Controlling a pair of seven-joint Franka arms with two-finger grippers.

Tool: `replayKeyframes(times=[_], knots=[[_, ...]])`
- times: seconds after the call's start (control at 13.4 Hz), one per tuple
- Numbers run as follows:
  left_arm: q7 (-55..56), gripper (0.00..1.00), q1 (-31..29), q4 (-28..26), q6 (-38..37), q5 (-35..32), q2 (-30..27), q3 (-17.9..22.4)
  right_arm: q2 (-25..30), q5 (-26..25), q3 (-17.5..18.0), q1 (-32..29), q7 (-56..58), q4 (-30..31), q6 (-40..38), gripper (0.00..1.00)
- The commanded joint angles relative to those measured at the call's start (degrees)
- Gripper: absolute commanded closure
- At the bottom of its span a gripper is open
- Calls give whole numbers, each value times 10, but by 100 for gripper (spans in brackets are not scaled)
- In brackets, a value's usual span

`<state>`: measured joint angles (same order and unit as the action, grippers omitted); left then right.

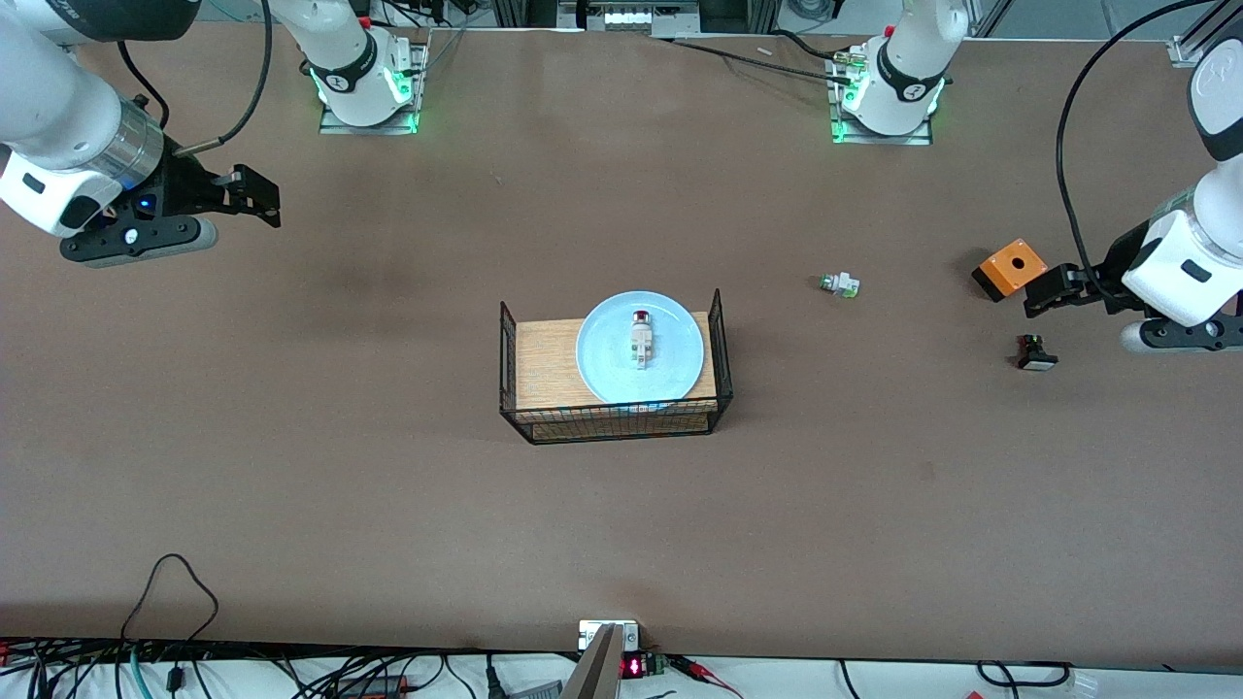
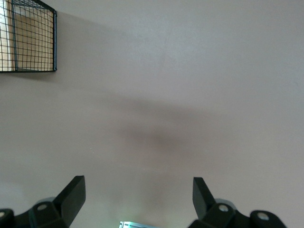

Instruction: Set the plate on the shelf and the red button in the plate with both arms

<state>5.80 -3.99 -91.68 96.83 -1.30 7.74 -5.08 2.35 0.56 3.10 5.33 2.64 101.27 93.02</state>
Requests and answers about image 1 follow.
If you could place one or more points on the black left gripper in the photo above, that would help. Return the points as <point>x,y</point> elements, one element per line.
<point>1110,272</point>

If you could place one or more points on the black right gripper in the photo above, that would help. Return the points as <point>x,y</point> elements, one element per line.
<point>184,188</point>

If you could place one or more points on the light blue round plate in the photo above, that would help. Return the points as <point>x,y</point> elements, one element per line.
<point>680,359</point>

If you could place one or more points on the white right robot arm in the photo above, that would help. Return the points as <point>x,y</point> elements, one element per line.
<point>58,107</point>

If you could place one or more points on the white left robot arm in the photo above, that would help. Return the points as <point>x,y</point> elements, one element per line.
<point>908,78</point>

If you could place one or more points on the black square white-capped button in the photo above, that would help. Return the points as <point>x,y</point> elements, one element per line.
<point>1037,361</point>

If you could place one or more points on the green push button white body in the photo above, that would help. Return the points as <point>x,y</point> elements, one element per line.
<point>840,284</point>

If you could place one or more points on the aluminium corner profile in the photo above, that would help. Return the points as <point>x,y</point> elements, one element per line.
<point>1183,49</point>

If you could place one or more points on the wooden board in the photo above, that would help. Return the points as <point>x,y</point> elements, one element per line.
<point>544,364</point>

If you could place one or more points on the black power adapter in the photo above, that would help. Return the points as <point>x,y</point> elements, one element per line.
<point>374,686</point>

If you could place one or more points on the red clip lead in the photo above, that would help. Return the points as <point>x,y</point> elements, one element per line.
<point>694,667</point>

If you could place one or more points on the red display module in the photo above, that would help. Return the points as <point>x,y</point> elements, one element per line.
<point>633,667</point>

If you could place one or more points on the grey metal bar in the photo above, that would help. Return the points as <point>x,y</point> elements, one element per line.
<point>594,675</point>

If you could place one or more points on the orange button enclosure box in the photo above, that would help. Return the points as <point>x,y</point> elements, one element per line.
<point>1015,264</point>

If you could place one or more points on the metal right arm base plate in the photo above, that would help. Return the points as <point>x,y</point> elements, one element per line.
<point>335,124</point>

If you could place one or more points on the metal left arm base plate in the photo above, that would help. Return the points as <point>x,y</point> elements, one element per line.
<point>874,139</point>

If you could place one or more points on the aluminium frame assembly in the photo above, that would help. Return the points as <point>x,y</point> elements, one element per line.
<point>626,15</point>

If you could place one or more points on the white metal bracket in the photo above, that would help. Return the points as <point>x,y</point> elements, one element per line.
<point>587,636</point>

